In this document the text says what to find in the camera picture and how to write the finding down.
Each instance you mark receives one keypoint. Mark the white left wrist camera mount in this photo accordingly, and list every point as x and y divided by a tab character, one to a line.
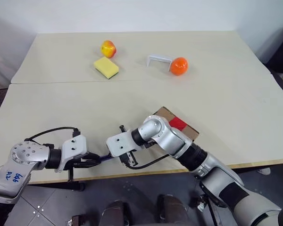
73	147

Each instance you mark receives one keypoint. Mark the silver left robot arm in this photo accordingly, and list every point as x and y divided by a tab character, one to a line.
26	157

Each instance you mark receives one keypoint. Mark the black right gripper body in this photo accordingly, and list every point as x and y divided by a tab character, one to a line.
126	156

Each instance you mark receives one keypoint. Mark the small white metal part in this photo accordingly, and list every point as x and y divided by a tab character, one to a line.
201	204

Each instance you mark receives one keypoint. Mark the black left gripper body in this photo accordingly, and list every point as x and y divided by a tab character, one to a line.
81	162

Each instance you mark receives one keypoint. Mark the orange fruit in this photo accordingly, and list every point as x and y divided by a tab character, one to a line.
179	66

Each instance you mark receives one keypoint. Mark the red block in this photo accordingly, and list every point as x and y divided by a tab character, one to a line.
178	123

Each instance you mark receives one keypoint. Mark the red yellow apple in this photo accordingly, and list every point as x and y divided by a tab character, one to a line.
108	49

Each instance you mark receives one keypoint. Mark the white plastic bracket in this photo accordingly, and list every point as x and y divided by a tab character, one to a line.
159	58

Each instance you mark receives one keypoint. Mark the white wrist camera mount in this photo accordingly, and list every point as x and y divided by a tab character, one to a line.
119	143
73	147

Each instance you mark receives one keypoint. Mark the small brown block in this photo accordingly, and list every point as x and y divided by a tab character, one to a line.
75	220

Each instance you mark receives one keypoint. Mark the dark rounded shape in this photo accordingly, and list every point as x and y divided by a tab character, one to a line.
118	213
173	209

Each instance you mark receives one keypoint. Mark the brown cardboard box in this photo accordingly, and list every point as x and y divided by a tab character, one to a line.
191	133

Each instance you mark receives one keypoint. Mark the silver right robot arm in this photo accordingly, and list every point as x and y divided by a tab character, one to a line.
179	143

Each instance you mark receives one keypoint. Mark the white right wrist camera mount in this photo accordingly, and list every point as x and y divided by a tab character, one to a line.
119	143

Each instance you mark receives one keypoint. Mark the yellow sponge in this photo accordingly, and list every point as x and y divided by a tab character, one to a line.
106	67

